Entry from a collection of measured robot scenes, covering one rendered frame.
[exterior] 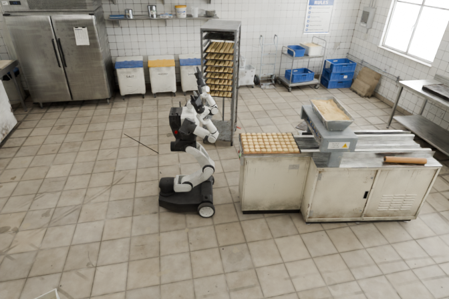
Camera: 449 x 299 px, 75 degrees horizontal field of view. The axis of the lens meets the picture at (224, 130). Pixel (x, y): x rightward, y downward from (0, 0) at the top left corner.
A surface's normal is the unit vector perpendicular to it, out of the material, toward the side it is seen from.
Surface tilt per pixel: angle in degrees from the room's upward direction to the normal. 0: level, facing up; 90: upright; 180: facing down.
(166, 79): 92
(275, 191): 90
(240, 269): 0
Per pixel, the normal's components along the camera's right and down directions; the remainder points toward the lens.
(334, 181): 0.04, 0.51
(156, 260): 0.02, -0.86
